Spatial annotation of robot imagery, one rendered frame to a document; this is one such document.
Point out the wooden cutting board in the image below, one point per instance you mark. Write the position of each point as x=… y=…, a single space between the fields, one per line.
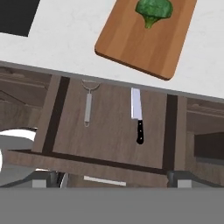
x=145 y=43

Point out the white round object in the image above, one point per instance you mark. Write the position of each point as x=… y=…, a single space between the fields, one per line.
x=16 y=140

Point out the black hob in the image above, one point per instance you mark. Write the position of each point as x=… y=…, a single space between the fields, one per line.
x=14 y=14

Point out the silver metal peeler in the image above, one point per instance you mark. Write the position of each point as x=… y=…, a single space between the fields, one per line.
x=87 y=105

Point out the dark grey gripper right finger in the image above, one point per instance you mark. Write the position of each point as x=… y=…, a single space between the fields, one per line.
x=180 y=175

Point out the open brown wooden drawer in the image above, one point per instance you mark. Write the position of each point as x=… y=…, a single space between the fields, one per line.
x=110 y=134

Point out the brown wooden cupboard front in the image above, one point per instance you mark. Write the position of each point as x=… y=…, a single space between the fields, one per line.
x=20 y=96
x=204 y=119

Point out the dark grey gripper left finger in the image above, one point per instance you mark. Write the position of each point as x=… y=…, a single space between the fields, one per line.
x=43 y=176

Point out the green broccoli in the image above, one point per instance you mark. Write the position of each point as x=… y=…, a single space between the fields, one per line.
x=153 y=10

